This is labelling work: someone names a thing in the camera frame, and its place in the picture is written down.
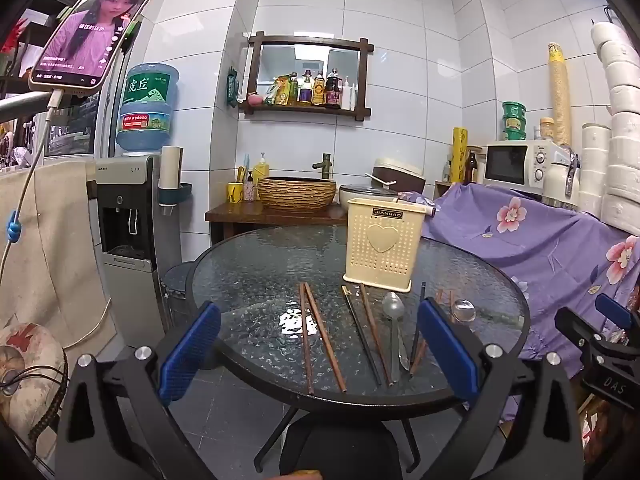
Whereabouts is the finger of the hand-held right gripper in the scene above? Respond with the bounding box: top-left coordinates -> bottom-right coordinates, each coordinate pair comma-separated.
555,306 -> 640,362
595,293 -> 640,348

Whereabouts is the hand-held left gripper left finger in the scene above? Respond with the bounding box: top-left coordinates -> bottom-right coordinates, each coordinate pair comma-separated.
54,301 -> 222,480

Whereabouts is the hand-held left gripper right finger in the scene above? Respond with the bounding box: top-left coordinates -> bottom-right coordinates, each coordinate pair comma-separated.
416,298 -> 586,480

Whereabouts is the black chopstick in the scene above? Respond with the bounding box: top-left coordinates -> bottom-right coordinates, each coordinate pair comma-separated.
341,285 -> 382,388
410,281 -> 427,367

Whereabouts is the metal spoon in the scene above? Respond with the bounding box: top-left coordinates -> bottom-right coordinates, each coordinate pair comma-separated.
382,291 -> 411,386
452,298 -> 477,323

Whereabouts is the cream plastic utensil basket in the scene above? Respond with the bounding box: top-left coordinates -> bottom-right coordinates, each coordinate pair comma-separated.
342,197 -> 430,293

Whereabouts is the grey trash can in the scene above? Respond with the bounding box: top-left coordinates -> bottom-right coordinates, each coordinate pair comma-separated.
161,261 -> 198,328

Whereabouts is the purple floral cloth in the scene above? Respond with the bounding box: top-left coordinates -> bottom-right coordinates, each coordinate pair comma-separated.
422,182 -> 640,421

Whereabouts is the white electric kettle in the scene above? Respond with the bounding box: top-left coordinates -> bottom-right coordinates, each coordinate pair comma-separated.
542,147 -> 583,208

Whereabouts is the black stool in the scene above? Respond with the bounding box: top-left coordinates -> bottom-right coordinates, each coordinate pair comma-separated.
279,412 -> 403,480

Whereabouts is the dark wooden washstand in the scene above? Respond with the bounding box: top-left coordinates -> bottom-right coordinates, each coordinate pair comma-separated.
205,200 -> 351,248

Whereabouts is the white lint roller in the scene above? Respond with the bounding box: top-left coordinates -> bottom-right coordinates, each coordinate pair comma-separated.
397,199 -> 437,217

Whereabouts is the stack of toilet paper rolls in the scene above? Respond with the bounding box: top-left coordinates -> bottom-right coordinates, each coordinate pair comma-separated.
577,20 -> 640,236

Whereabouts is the fan with floral cover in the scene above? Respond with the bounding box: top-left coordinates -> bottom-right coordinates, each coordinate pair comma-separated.
0,322 -> 68,461

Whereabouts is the beige cloth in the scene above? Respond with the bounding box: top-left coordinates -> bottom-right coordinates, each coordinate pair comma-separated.
0,160 -> 118,351

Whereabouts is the grey water dispenser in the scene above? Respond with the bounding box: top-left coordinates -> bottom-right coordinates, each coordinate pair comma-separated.
96,155 -> 166,333

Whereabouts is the white microwave oven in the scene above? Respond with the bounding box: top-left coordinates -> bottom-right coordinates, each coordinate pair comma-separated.
482,140 -> 553,191

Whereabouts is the white pot with glass lid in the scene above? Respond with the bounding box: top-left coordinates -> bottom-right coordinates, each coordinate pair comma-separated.
339,184 -> 401,211

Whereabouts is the white paper cup sleeve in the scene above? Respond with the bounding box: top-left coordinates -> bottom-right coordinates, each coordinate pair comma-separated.
159,146 -> 184,208

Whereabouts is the brown white rice cooker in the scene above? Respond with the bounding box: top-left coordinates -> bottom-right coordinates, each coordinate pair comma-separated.
370,157 -> 427,193

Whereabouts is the woven pattern wash basin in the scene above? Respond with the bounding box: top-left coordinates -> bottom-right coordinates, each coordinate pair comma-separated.
256,176 -> 337,211

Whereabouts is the yellow soap pump bottle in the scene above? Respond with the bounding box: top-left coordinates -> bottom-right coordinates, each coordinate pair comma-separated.
252,152 -> 271,186

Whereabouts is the yellow wrap roll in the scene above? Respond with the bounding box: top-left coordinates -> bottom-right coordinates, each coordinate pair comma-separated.
450,127 -> 471,184

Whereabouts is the stack of paper cups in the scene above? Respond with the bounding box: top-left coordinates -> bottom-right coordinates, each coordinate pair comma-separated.
546,42 -> 572,147

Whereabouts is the blue water jug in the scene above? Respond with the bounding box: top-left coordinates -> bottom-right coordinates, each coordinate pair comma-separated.
116,63 -> 180,157

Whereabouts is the yellow green packet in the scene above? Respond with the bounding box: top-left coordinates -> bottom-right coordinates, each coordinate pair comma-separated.
264,77 -> 291,106

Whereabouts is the dark soy sauce bottle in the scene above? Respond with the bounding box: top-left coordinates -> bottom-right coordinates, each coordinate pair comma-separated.
325,69 -> 343,109

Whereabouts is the wooden framed mirror shelf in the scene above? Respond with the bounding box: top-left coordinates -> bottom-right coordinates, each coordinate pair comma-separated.
237,31 -> 374,121

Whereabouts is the smartphone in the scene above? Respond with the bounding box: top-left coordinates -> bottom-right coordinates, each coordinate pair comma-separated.
29,0 -> 160,95

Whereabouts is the white charging cable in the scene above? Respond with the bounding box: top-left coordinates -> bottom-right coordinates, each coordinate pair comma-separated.
0,91 -> 63,281

